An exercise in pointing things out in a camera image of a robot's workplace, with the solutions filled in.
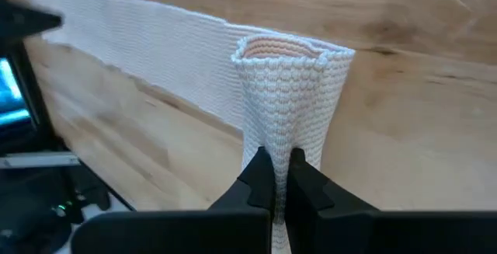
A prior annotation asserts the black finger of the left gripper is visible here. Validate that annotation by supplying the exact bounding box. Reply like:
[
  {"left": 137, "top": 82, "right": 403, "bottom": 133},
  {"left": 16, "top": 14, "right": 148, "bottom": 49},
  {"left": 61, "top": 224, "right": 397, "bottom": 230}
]
[{"left": 0, "top": 0, "right": 64, "bottom": 40}]

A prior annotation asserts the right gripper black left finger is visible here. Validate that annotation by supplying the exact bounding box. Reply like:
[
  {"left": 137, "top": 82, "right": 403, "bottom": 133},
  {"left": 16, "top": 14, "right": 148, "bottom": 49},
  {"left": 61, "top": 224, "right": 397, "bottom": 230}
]
[{"left": 70, "top": 146, "right": 277, "bottom": 254}]

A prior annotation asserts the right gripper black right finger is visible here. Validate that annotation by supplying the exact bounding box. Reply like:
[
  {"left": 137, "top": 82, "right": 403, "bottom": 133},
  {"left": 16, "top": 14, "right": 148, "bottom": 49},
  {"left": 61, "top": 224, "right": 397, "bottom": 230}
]
[{"left": 284, "top": 147, "right": 497, "bottom": 254}]

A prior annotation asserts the white elastic bandage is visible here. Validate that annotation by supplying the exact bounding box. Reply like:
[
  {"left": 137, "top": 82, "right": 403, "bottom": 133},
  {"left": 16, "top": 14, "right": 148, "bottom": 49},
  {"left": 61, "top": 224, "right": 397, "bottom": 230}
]
[{"left": 23, "top": 0, "right": 356, "bottom": 254}]

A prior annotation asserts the lit display screen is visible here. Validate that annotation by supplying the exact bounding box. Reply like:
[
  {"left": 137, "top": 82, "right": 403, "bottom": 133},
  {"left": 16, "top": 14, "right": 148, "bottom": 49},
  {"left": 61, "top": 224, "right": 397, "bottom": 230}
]
[{"left": 0, "top": 57, "right": 33, "bottom": 127}]

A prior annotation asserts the black device with green light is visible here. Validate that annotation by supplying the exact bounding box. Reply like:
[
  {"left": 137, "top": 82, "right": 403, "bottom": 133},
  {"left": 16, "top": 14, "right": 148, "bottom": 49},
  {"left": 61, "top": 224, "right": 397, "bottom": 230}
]
[{"left": 0, "top": 164, "right": 113, "bottom": 254}]

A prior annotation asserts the silver metal bracket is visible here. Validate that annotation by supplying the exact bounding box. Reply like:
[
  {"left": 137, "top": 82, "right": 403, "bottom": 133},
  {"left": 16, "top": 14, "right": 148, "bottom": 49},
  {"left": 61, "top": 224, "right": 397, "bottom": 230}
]
[{"left": 0, "top": 151, "right": 82, "bottom": 169}]

